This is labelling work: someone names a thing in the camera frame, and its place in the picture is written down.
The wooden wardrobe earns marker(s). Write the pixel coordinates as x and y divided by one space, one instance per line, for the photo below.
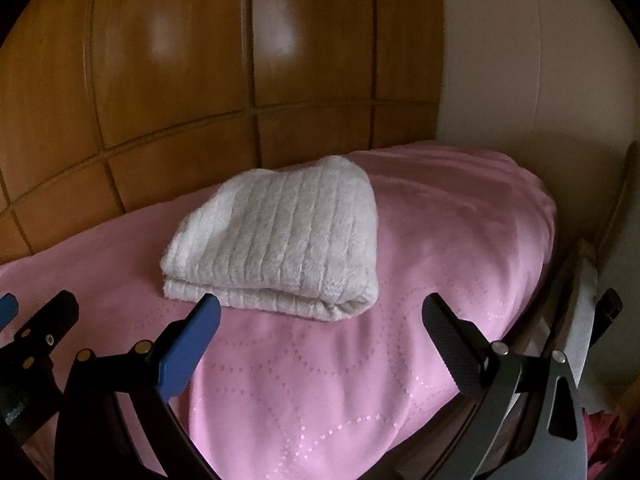
175 35

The red cloth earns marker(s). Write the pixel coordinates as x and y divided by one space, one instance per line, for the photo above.
605 435

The pink blanket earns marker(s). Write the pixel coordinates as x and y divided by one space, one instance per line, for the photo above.
325 375

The small black object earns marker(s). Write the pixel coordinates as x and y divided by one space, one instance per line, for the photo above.
609 304

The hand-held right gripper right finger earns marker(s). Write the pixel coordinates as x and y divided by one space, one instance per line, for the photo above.
450 345

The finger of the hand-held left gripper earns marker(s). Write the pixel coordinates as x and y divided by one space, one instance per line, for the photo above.
7 305
62 310

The white ribbed towel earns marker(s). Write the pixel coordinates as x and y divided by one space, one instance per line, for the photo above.
280 230

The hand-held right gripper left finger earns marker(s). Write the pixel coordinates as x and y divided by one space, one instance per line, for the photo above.
192 340

